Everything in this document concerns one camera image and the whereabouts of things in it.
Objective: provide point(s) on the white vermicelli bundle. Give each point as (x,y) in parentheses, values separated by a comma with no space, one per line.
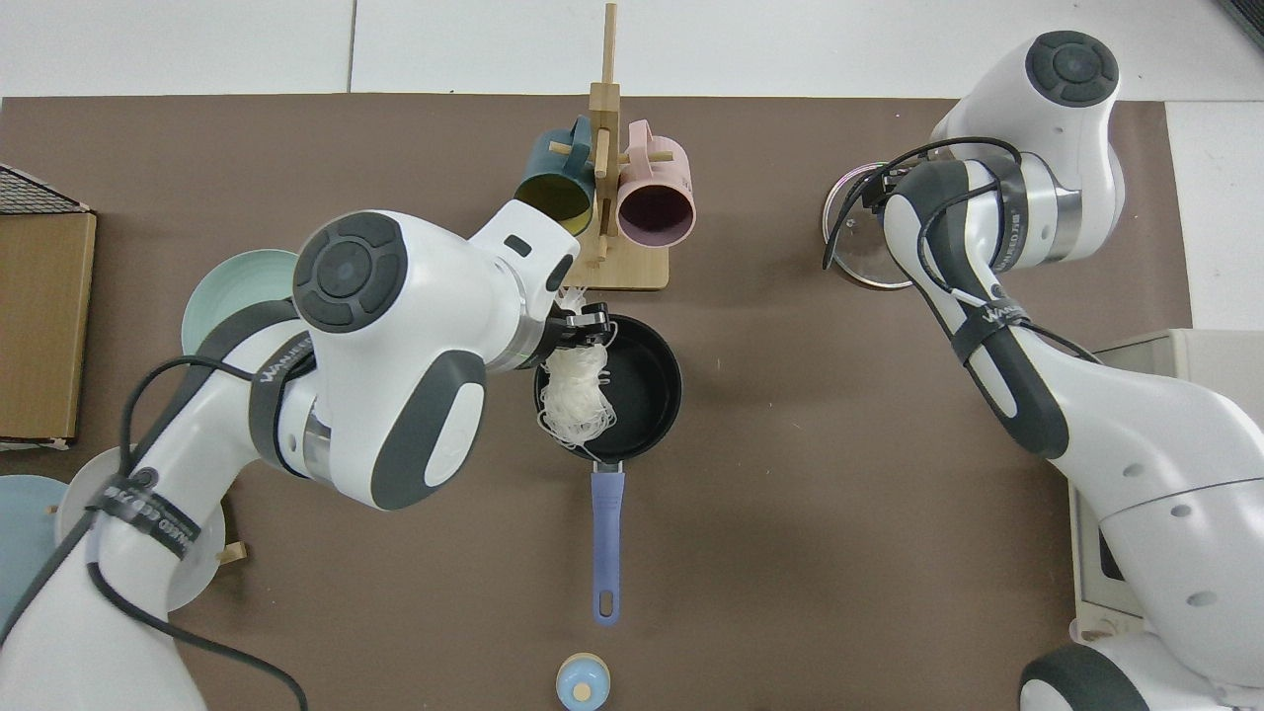
(578,395)

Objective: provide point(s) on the glass lid with blue knob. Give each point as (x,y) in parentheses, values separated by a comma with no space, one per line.
(869,259)

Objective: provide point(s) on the pale green plate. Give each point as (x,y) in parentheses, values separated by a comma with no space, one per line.
(227,286)

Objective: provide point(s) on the wooden plate rack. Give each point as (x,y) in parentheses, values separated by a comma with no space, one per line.
(233,553)

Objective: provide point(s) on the grey white plate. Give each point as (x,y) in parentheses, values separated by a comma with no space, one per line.
(205,563)

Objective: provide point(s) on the light blue plate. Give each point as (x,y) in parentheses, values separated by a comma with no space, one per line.
(25,523)

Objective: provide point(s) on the wooden cup stand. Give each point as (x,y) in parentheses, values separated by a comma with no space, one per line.
(632,272)

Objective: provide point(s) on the pink mug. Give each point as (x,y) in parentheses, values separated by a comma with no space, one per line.
(657,212)

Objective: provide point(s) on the teal mug with yellow inside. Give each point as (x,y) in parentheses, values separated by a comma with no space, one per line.
(541,163)

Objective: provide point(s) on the brown table cloth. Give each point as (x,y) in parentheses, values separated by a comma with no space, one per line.
(790,494)

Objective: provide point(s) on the small blue round thing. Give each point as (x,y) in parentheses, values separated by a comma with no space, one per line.
(571,681)

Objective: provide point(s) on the pale toaster oven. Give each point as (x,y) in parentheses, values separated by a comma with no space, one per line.
(1224,355)

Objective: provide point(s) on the dark ribbed object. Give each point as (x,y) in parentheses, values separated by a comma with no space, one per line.
(1246,18)

